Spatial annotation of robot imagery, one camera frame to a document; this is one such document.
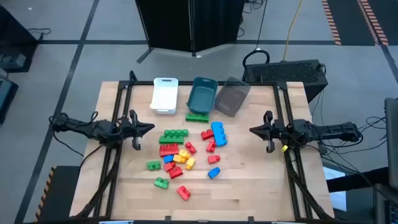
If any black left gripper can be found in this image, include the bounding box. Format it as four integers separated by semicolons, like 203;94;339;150
116;109;155;151

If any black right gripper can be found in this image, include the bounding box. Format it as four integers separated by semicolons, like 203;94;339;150
249;110;292;154

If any green four-stud long block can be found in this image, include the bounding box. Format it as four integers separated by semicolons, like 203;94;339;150
185;113;210;123
164;128;190;138
159;135;185;145

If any red large four-stud block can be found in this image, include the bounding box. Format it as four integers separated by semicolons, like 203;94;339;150
159;143;180;157

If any green two-stud block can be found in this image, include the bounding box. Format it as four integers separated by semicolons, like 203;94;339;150
154;177;170;190
146;159;162;171

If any blue large block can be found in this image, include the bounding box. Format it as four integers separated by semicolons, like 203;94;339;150
211;121;228;147

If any white plastic bin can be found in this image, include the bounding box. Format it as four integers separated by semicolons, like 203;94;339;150
149;77;180;115

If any transparent grey plastic bin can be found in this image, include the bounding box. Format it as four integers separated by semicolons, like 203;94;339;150
214;77;251;118

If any black perforated computer case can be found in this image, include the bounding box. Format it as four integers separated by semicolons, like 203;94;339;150
242;58;329;103

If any teal plastic bin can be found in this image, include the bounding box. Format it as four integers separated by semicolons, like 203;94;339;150
186;77;219;115

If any black mat orange striped edge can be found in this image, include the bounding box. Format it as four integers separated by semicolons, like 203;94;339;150
322;0;389;47
34;165;82;223

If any black folding screen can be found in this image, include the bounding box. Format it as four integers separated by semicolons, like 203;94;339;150
135;0;246;65

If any dark monitor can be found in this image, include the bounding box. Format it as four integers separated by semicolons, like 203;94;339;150
0;74;19;125

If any dark desk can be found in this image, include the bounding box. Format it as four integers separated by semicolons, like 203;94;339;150
0;6;40;74

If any black cable loop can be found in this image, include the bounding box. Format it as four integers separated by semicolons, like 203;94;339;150
242;49;271;74

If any yellow cable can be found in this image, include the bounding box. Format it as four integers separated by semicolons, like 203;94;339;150
282;0;304;62

